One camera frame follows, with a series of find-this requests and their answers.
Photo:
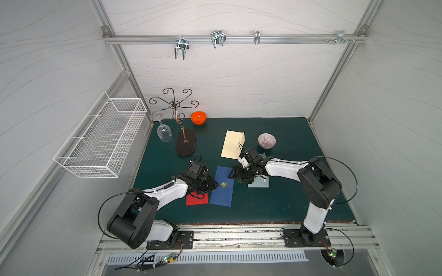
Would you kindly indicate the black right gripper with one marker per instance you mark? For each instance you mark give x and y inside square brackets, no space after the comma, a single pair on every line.
[243,172]

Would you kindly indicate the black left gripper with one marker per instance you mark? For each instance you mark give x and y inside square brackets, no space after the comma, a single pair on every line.
[206,183]

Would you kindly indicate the blue envelope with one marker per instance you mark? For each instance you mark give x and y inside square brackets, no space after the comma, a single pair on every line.
[223,194]

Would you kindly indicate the light teal envelope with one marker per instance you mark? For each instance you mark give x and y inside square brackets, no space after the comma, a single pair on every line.
[260,182]

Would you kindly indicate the cream yellow envelope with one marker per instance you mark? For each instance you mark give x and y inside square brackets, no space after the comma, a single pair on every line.
[233,144]

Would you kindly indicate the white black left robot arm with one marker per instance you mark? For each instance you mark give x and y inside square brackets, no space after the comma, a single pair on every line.
[134,222]

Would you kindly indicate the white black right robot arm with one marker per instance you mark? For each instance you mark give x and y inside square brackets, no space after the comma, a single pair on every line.
[320,186]

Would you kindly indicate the red envelope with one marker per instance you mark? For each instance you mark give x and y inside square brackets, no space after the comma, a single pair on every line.
[196,199]

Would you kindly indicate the pink striped glass bowl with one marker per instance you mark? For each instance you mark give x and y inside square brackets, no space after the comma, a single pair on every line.
[266,141]

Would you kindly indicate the copper wine glass stand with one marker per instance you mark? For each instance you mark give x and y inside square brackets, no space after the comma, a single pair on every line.
[186,139]

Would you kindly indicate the orange bowl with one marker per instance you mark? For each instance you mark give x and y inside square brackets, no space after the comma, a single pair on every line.
[198,117]

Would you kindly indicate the clear wine glass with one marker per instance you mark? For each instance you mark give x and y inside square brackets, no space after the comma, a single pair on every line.
[163,131]

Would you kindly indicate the small green circuit board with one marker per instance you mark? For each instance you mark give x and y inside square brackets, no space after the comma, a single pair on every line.
[170,258]

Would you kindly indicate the white vented strip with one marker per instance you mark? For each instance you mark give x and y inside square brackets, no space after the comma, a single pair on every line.
[212,257]

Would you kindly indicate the metal double hook middle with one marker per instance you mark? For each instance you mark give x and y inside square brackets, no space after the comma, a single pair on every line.
[218,38]

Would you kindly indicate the metal double hook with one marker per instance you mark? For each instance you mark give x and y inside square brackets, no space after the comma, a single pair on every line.
[182,45]
[218,38]

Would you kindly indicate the small metal hook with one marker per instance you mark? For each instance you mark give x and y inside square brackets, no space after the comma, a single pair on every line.
[257,37]

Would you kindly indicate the metal double hook left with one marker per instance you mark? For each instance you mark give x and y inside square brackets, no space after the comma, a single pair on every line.
[182,45]

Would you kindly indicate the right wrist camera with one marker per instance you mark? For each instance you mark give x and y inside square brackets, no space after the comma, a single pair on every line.
[244,163]

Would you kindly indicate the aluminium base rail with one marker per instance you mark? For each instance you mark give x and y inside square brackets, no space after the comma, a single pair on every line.
[249,237]

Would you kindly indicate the white wire basket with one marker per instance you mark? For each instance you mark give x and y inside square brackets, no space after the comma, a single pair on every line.
[101,142]

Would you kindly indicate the metal bracket hook right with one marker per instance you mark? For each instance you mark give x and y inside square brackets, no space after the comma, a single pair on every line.
[340,39]

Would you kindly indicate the aluminium overhead rail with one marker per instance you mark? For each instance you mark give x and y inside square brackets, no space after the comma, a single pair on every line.
[240,39]

